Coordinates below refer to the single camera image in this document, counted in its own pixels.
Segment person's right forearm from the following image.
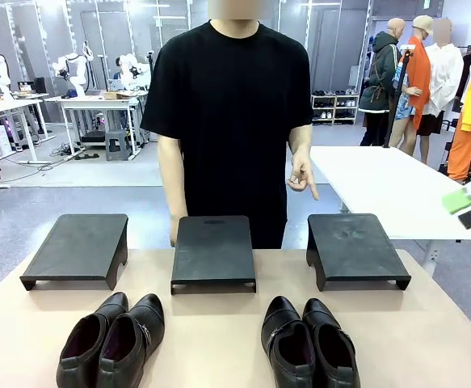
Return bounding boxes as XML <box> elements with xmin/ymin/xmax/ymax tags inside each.
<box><xmin>158</xmin><ymin>161</ymin><xmax>190</xmax><ymax>219</ymax></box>

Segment person in black T-shirt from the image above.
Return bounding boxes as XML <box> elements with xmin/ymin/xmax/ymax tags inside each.
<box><xmin>140</xmin><ymin>0</ymin><xmax>313</xmax><ymax>250</ymax></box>

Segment person's left forearm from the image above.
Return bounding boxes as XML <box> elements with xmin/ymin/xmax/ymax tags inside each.
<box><xmin>287</xmin><ymin>124</ymin><xmax>313</xmax><ymax>161</ymax></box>

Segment person's right hand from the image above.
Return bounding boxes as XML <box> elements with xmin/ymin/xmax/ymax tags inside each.
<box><xmin>169</xmin><ymin>213</ymin><xmax>188</xmax><ymax>247</ymax></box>

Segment white shoe rack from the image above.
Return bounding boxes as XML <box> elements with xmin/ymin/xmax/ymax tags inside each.
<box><xmin>310</xmin><ymin>92</ymin><xmax>360</xmax><ymax>126</ymax></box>

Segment mannequin in orange top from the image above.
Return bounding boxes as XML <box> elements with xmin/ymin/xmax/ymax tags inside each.
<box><xmin>388</xmin><ymin>15</ymin><xmax>433</xmax><ymax>163</ymax></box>

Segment white desk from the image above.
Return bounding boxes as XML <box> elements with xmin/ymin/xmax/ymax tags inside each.
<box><xmin>0</xmin><ymin>98</ymin><xmax>57</xmax><ymax>165</ymax></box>
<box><xmin>44</xmin><ymin>91</ymin><xmax>148</xmax><ymax>159</ymax></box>

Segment black shoe stand with slot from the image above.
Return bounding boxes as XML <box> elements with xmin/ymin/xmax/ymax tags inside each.
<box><xmin>170</xmin><ymin>215</ymin><xmax>257</xmax><ymax>295</ymax></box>

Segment person's left hand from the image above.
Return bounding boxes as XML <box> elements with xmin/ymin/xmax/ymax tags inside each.
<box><xmin>286</xmin><ymin>151</ymin><xmax>320</xmax><ymax>202</ymax></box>

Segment black tripod pole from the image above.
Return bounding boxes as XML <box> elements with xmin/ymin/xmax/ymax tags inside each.
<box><xmin>382</xmin><ymin>44</ymin><xmax>417</xmax><ymax>149</ymax></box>

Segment orange trousers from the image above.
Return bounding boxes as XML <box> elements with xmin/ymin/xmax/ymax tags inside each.
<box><xmin>447</xmin><ymin>127</ymin><xmax>471</xmax><ymax>183</ymax></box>

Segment grey step stool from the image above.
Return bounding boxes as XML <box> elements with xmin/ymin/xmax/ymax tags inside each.
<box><xmin>104</xmin><ymin>129</ymin><xmax>133</xmax><ymax>162</ymax></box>

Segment mannequin in dark green jacket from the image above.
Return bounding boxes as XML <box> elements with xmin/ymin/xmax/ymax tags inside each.
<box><xmin>358</xmin><ymin>18</ymin><xmax>402</xmax><ymax>147</ymax></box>

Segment black leather buckle shoe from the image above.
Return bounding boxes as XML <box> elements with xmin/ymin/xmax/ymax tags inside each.
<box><xmin>301</xmin><ymin>297</ymin><xmax>361</xmax><ymax>388</ymax></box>
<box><xmin>97</xmin><ymin>293</ymin><xmax>166</xmax><ymax>388</ymax></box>
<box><xmin>56</xmin><ymin>291</ymin><xmax>130</xmax><ymax>388</ymax></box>
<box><xmin>260</xmin><ymin>295</ymin><xmax>315</xmax><ymax>388</ymax></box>

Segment white table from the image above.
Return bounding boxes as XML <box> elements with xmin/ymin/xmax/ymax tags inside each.
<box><xmin>309</xmin><ymin>145</ymin><xmax>471</xmax><ymax>284</ymax></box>

